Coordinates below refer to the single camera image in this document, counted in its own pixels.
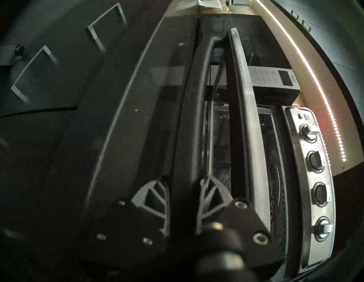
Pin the silver toaster oven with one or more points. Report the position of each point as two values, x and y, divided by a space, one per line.
295 170

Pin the white tissue paper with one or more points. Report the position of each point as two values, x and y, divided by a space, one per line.
210 2

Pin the LED light strip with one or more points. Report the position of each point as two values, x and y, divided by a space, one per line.
327 108

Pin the silver oven knob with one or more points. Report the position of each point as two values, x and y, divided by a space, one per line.
322 228
308 133
317 161
321 193

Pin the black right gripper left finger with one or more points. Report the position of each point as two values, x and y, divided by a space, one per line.
128 227

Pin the dark base cabinet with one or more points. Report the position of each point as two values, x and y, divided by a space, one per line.
57 128

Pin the glass oven door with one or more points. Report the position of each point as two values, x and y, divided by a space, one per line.
250 128

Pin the black frame knob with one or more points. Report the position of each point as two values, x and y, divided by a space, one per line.
18 50

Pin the black microwave oven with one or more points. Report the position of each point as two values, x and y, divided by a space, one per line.
273 78

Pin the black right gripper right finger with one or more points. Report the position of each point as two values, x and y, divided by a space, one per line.
250 227

